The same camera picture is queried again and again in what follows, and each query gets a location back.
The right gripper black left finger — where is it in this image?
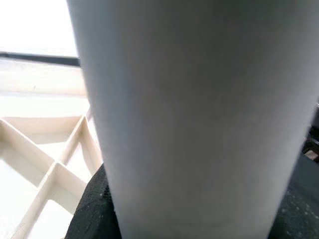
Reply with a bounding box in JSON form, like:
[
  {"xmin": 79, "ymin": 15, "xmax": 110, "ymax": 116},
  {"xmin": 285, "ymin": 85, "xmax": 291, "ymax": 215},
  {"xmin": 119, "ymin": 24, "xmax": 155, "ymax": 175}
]
[{"xmin": 65, "ymin": 164, "xmax": 122, "ymax": 239}]

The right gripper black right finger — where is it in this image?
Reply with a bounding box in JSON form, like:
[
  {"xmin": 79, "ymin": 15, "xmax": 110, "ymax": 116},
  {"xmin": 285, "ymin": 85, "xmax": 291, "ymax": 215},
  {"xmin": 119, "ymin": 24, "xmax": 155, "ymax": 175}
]
[{"xmin": 270, "ymin": 192, "xmax": 319, "ymax": 239}]

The white plastic table leg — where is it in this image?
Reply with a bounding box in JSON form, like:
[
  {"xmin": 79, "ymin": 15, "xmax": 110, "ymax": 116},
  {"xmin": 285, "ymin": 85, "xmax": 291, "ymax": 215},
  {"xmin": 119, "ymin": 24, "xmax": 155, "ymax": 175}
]
[{"xmin": 66, "ymin": 0, "xmax": 319, "ymax": 239}]

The white plastic table top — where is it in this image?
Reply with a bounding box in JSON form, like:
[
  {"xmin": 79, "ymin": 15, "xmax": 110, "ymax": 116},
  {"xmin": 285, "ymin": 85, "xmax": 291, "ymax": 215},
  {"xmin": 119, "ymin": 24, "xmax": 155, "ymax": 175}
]
[{"xmin": 0, "ymin": 59, "xmax": 105, "ymax": 239}]

